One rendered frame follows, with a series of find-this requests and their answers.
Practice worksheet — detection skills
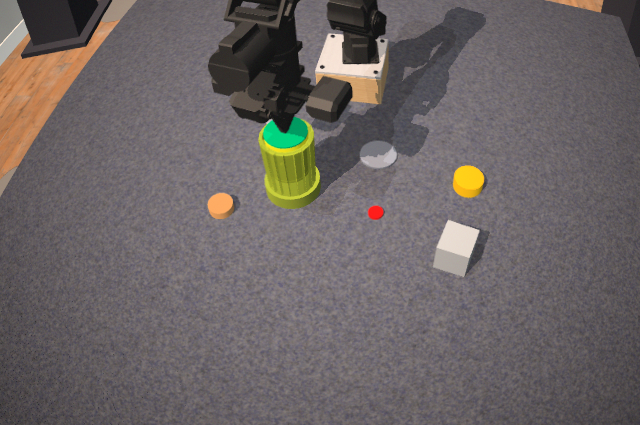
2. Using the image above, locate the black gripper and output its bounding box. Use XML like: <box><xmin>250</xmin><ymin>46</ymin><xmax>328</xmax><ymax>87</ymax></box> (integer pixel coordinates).
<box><xmin>263</xmin><ymin>41</ymin><xmax>353</xmax><ymax>134</ymax></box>

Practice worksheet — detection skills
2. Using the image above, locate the yellow short cylinder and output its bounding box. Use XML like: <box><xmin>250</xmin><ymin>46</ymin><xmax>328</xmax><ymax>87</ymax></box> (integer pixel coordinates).
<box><xmin>453</xmin><ymin>166</ymin><xmax>484</xmax><ymax>198</ymax></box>

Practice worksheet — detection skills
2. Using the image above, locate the olive-green ribbed jar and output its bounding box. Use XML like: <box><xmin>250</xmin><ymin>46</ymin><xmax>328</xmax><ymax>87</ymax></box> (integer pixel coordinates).
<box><xmin>258</xmin><ymin>117</ymin><xmax>321</xmax><ymax>209</ymax></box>

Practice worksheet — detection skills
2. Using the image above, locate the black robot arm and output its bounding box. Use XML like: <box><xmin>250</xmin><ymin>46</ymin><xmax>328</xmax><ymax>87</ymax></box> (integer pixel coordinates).
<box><xmin>208</xmin><ymin>0</ymin><xmax>387</xmax><ymax>124</ymax></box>

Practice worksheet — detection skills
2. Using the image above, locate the orange disc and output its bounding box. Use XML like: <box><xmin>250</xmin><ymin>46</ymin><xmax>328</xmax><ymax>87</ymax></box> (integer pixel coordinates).
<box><xmin>208</xmin><ymin>193</ymin><xmax>234</xmax><ymax>219</ymax></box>

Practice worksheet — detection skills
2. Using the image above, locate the light grey flat disc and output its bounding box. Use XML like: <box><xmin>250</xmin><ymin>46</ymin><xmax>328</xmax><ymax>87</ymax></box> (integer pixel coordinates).
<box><xmin>360</xmin><ymin>141</ymin><xmax>397</xmax><ymax>170</ymax></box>

